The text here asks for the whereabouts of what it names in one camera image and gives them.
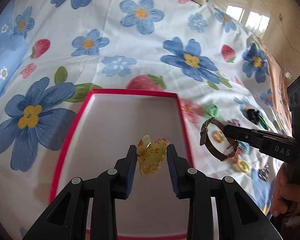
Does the blue hair tie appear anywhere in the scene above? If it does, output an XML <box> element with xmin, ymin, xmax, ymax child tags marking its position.
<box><xmin>238</xmin><ymin>141</ymin><xmax>251</xmax><ymax>155</ymax></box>

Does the yellow hair ring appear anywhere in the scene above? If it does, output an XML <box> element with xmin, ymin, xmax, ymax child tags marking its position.
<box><xmin>233</xmin><ymin>158</ymin><xmax>251</xmax><ymax>173</ymax></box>

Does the light blue pillow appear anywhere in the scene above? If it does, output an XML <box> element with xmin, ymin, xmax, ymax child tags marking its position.
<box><xmin>0</xmin><ymin>0</ymin><xmax>28</xmax><ymax>95</ymax></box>

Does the floral white bed sheet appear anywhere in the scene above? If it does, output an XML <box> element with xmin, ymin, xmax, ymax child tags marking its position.
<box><xmin>0</xmin><ymin>0</ymin><xmax>279</xmax><ymax>239</ymax></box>

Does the green hair tie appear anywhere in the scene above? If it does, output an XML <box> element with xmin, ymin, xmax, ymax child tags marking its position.
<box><xmin>204</xmin><ymin>103</ymin><xmax>220</xmax><ymax>118</ymax></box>

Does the yellow translucent hair claw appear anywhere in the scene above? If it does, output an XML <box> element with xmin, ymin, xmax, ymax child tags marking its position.
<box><xmin>136</xmin><ymin>135</ymin><xmax>170</xmax><ymax>177</ymax></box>

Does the brown strap wristwatch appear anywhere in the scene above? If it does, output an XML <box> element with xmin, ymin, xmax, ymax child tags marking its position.
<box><xmin>199</xmin><ymin>117</ymin><xmax>239</xmax><ymax>161</ymax></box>

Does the purple hair bow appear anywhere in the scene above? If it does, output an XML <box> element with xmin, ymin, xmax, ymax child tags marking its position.
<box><xmin>227</xmin><ymin>119</ymin><xmax>241</xmax><ymax>127</ymax></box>

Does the black scrunchie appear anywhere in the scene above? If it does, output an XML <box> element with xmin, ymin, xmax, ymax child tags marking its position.
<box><xmin>246</xmin><ymin>108</ymin><xmax>260</xmax><ymax>125</ymax></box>

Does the peach patterned blanket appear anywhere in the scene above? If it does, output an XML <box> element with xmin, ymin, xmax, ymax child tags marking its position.
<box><xmin>257</xmin><ymin>38</ymin><xmax>292</xmax><ymax>136</ymax></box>

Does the right hand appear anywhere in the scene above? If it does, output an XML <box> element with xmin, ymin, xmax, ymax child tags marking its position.
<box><xmin>270</xmin><ymin>164</ymin><xmax>300</xmax><ymax>217</ymax></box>

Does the green leaf hair clip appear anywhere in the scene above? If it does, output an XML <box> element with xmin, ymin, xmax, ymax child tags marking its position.
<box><xmin>258</xmin><ymin>114</ymin><xmax>269</xmax><ymax>131</ymax></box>

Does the red white shallow box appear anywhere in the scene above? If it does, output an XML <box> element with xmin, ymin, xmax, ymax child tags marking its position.
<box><xmin>50</xmin><ymin>89</ymin><xmax>192</xmax><ymax>239</ymax></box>

